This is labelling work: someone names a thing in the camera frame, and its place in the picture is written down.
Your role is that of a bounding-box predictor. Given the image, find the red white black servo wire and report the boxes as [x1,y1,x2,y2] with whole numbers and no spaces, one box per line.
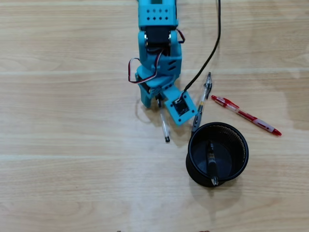
[175,28,186,44]
[127,47,165,85]

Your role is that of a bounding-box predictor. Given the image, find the clear gel pen black cap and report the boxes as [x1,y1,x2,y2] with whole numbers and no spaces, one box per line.
[156,94,171,144]

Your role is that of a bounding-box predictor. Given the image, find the blue wrist camera module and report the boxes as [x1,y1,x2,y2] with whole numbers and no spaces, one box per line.
[161,86,197,127]

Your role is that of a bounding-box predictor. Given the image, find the black camera usb cable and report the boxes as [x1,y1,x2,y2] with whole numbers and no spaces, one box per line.
[179,0,222,101]

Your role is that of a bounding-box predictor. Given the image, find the black mesh pen holder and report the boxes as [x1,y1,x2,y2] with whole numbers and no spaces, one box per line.
[185,121,250,188]

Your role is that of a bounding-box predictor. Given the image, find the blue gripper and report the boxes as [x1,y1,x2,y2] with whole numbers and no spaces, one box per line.
[135,65,177,109]

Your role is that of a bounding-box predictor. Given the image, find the grey clear retractable pen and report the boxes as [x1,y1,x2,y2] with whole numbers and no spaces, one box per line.
[191,72,213,136]

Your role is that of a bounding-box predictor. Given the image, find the black retractable pen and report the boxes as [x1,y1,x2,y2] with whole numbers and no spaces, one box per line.
[204,140,220,187]

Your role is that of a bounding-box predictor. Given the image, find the red white retractable pen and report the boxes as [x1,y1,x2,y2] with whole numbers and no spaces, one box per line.
[211,94,282,137]

